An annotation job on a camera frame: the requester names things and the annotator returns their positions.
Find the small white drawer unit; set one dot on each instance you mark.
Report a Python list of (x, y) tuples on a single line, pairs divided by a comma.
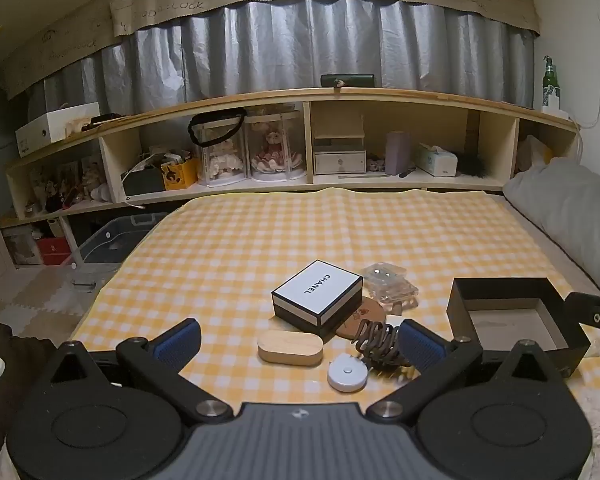
[(340, 160)]

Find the grey curtain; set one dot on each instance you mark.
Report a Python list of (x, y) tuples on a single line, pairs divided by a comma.
[(280, 50)]

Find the clear case with pink doll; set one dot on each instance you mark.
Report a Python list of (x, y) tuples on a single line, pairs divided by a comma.
[(275, 152)]

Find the purple cylinder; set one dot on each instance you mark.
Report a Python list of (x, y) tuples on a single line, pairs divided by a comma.
[(397, 152)]

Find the round cork coaster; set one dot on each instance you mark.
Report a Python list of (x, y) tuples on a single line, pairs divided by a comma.
[(367, 312)]

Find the white gift box black sides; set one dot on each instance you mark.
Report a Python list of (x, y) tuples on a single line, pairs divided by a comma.
[(315, 285)]

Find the clear plastic case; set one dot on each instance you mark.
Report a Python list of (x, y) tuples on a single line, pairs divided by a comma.
[(387, 282)]

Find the yellow checked cloth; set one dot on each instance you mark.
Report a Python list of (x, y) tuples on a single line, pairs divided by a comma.
[(230, 260)]

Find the oval wooden box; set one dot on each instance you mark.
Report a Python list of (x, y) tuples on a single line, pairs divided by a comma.
[(290, 347)]

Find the small black box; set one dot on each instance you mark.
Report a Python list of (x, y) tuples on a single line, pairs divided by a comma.
[(142, 182)]

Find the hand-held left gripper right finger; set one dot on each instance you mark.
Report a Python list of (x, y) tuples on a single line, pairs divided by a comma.
[(420, 345)]

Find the red box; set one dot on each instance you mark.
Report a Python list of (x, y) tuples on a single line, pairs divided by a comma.
[(54, 251)]

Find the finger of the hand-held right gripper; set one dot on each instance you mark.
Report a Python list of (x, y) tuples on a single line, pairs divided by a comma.
[(592, 310)]

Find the grey bed sheet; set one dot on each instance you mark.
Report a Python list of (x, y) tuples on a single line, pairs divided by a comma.
[(545, 242)]

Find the dark green case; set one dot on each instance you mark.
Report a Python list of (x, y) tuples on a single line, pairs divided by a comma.
[(347, 81)]

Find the white cardboard box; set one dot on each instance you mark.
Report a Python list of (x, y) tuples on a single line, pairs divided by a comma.
[(50, 127)]

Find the clear case with white doll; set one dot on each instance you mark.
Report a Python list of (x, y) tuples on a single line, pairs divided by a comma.
[(222, 162)]

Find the tissue box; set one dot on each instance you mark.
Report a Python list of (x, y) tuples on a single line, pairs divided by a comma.
[(435, 162)]

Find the clear storage bin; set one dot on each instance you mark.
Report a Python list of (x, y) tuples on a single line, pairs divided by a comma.
[(110, 242)]

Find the yellow box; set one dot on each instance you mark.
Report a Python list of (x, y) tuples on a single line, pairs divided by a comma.
[(180, 175)]

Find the group of small figurines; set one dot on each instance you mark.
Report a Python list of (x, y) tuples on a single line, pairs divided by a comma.
[(65, 185)]

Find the long wooden shelf unit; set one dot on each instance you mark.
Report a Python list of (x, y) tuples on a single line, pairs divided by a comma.
[(280, 96)]

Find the green glass bottle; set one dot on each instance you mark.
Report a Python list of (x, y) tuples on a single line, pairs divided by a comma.
[(550, 85)]

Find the grey pillow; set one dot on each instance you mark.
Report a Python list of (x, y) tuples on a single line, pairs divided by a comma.
[(570, 210)]

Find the brown hair claw clip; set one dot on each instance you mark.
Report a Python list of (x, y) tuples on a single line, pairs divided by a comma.
[(375, 345)]

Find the white round tape measure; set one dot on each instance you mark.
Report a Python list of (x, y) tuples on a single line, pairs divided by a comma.
[(347, 372)]

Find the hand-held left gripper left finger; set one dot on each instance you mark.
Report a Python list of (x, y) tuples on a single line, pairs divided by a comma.
[(180, 342)]

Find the black feather duster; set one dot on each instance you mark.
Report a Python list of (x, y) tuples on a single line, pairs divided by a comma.
[(475, 167)]

